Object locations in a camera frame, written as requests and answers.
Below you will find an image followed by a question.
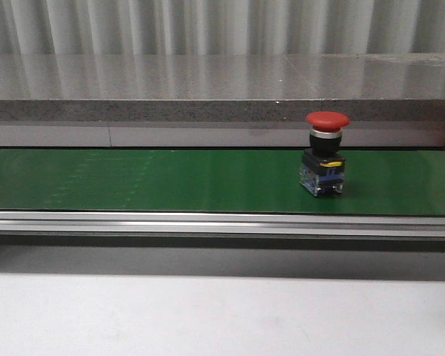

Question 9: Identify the red push button switch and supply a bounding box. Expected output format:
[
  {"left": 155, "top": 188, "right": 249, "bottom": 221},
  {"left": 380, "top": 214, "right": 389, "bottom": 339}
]
[{"left": 300, "top": 111, "right": 350, "bottom": 197}]

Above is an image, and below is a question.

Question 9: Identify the green conveyor belt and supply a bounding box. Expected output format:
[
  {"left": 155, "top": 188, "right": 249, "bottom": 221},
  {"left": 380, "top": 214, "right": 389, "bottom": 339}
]
[{"left": 0, "top": 148, "right": 445, "bottom": 216}]

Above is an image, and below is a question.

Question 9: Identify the grey granite counter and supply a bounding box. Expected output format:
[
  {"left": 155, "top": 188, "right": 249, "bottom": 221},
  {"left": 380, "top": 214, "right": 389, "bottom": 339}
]
[{"left": 0, "top": 53, "right": 445, "bottom": 148}]

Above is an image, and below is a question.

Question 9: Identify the white pleated curtain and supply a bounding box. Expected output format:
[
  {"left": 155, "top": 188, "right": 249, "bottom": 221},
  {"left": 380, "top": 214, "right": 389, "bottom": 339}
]
[{"left": 0, "top": 1, "right": 445, "bottom": 55}]

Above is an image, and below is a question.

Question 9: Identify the aluminium conveyor frame rail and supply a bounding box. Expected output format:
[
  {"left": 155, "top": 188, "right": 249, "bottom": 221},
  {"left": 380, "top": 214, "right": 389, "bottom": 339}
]
[{"left": 0, "top": 211, "right": 445, "bottom": 238}]

